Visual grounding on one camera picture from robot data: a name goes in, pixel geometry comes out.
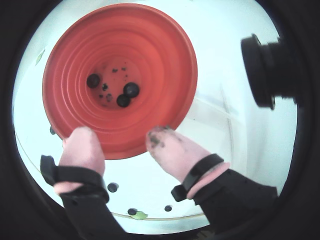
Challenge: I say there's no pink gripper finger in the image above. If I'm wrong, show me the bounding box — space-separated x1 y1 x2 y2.
145 126 279 232
39 126 132 240

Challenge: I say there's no red collapsible cup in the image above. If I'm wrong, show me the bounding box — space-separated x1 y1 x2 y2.
41 2 198 161

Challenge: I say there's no white paper sheet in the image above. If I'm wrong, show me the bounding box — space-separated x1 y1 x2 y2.
14 0 241 221

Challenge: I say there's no medium green leaf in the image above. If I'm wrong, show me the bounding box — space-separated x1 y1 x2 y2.
131 211 149 221

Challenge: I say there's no black camera module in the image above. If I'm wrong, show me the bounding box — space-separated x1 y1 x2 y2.
240 32 305 111

